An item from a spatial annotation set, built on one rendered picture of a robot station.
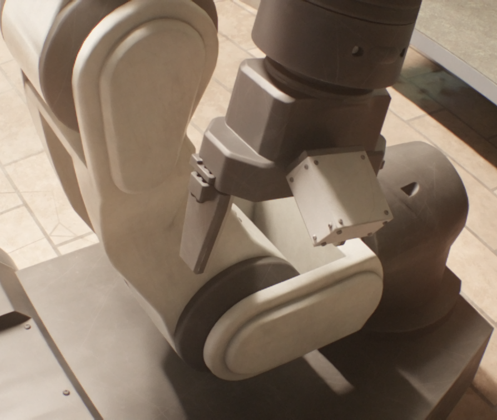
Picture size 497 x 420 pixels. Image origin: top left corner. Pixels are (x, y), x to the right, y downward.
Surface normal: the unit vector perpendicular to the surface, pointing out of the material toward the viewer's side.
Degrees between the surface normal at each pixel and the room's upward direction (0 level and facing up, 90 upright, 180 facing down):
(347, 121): 90
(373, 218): 32
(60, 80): 91
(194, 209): 79
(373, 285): 90
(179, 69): 90
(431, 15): 0
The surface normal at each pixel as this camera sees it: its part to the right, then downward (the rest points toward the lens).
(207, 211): -0.81, 0.14
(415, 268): 0.54, 0.56
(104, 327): 0.07, -0.77
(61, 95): -0.21, 0.71
